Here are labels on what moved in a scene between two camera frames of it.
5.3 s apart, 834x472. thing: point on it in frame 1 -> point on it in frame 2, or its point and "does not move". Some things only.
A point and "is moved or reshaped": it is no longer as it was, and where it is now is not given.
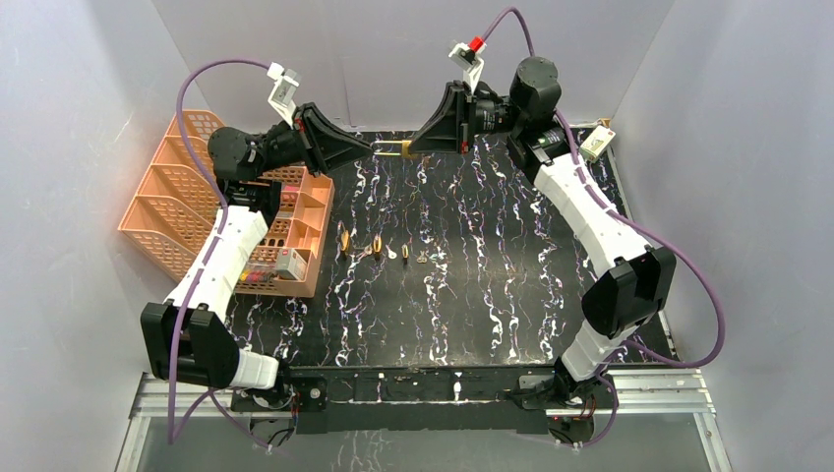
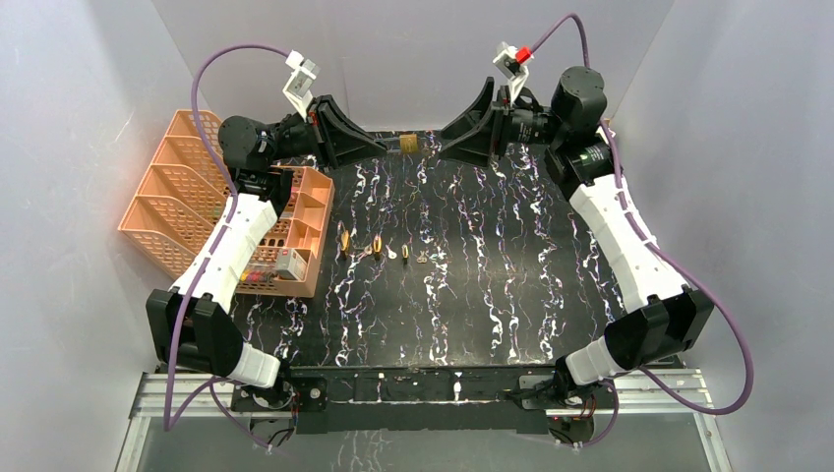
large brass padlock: (344, 237) does not move
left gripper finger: (330, 146) -> (353, 136)
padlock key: (367, 251) does not move
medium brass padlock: (377, 246) does not move
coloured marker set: (257, 275) does not move
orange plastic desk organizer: (176, 204) does not move
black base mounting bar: (406, 400) does not move
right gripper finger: (443, 132) -> (481, 124)
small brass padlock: (405, 148) is moved or reshaped
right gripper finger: (444, 138) -> (483, 153)
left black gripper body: (303, 140) does not move
